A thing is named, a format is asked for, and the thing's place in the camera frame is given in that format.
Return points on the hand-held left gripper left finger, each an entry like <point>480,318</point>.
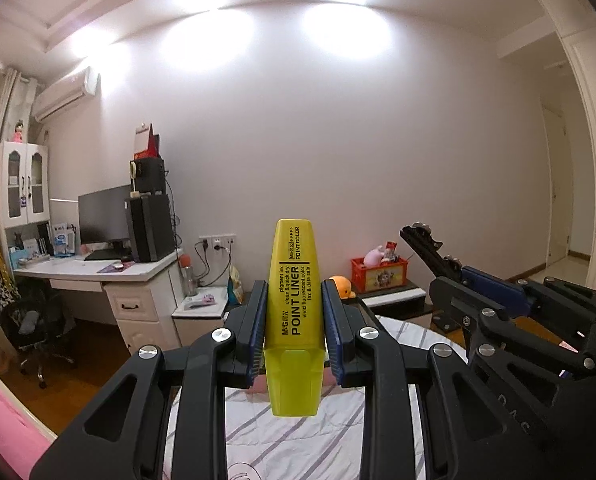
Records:
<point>255,335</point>

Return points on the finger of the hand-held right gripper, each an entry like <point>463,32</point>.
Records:
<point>453,305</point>
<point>493,292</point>

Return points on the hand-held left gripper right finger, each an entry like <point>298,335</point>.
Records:
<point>333,340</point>

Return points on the yellow highlighter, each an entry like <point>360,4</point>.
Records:
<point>293,310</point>

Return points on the orange octopus plush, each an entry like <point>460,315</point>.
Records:
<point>342,287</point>

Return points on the snack bag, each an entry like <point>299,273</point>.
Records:
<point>235,285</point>

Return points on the low black white cabinet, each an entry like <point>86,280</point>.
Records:
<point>398,300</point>

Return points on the red crate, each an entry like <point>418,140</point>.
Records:
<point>383,277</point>

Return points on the red card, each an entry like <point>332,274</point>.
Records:
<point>390,251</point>

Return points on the orange capped bottle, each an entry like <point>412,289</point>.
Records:
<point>188,277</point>

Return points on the pink plush toy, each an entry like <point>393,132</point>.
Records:
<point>373,256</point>

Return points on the striped white tablecloth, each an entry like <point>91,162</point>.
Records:
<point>258,440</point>

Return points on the white desk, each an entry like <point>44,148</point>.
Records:
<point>137,310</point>

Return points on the white door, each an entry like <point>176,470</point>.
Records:
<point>558,185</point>

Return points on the black computer tower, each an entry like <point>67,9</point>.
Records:
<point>150,227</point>

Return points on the purple mouse pad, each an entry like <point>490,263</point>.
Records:
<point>110,267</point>

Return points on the black speaker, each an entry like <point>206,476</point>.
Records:
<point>150,175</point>

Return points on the black monitor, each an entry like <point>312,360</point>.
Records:
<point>102,215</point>

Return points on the small yellow desk fan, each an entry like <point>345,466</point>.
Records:
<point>134,170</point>

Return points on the blue white box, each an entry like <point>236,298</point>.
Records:
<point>62,241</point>

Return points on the black office chair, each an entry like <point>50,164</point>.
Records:
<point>37,325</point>

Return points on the red white desk calendar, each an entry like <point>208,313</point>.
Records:
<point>145,142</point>

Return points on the stack of books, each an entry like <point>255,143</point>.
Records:
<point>27,255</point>

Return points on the pink bedding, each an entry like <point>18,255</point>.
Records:
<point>2,435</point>

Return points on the white glass door cabinet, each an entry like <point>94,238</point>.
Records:
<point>22,185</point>

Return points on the white air conditioner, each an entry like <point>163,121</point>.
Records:
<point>65,95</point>

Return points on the pink doll figurine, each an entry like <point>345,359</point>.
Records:
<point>18,132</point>

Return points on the white wall socket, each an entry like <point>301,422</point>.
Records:
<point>217,241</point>

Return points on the white door frame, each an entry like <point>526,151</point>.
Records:
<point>593,85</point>

